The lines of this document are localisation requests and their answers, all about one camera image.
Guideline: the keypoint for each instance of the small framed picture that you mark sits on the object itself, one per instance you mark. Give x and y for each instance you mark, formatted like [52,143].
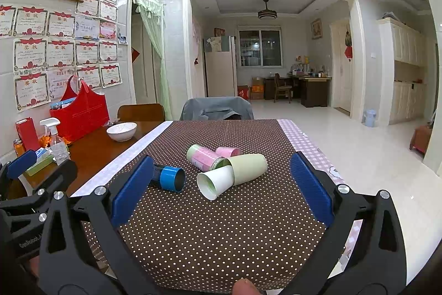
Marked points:
[316,29]

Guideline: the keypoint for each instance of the chair with grey cover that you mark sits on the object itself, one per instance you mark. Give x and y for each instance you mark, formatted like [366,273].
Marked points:
[217,108]

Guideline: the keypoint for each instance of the red felt bag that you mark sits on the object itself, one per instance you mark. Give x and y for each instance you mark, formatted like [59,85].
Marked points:
[86,113]

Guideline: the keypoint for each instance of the clear spray bottle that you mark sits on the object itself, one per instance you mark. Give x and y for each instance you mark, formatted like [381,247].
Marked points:
[56,144]

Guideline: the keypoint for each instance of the white paper cup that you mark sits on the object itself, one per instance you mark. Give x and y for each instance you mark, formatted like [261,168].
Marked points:
[213,183]

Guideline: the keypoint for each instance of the white refrigerator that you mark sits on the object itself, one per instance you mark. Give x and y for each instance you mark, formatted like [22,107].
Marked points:
[220,66]

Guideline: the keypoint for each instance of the ceiling fan lamp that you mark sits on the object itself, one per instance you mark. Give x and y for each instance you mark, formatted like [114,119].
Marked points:
[267,13]

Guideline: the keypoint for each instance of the window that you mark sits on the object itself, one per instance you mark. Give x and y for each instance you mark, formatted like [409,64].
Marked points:
[260,47]

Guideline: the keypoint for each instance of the brown polka dot tablecloth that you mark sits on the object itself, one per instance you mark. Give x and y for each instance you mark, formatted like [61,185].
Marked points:
[262,230]

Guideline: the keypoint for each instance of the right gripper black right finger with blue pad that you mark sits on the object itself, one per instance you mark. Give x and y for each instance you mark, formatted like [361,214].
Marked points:
[377,264]

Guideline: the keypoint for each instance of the green lace door curtain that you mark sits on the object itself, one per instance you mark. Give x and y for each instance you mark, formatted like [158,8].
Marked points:
[153,18]

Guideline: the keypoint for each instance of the fingertip at bottom edge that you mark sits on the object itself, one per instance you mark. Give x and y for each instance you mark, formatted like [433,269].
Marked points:
[244,287]

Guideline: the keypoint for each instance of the dark wooden desk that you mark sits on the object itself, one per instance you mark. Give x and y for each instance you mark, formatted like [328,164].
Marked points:
[309,90]

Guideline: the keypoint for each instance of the brown cardboard box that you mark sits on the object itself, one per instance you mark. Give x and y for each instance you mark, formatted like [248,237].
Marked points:
[257,88]

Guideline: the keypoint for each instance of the red cardboard box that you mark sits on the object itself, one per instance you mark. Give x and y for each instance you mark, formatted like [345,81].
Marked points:
[243,91]

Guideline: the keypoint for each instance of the light green cup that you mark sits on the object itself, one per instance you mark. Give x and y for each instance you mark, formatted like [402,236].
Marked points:
[247,167]

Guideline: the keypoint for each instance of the brown wooden chair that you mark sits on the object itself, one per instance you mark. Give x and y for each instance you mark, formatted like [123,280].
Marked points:
[141,112]

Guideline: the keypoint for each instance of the white ceramic bowl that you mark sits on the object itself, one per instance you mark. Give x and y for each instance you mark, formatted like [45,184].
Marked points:
[122,132]

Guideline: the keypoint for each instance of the wooden desk chair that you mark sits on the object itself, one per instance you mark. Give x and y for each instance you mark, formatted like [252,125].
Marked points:
[281,88]

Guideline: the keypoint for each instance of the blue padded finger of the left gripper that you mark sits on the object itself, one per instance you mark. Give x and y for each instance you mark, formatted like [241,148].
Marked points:
[21,164]

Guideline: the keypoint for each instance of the blue and black cup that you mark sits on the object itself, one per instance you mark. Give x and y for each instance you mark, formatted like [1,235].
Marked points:
[168,178]

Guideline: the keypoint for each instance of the light blue waste bin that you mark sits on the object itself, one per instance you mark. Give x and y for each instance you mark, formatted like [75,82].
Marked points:
[370,117]

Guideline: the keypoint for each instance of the pink green patterned cup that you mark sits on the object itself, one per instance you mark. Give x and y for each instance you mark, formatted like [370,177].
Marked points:
[205,159]

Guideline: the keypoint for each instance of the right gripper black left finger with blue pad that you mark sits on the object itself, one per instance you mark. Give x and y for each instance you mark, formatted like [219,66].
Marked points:
[67,263]

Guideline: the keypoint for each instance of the pink checkered tablecloth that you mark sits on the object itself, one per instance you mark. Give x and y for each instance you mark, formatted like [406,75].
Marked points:
[301,142]

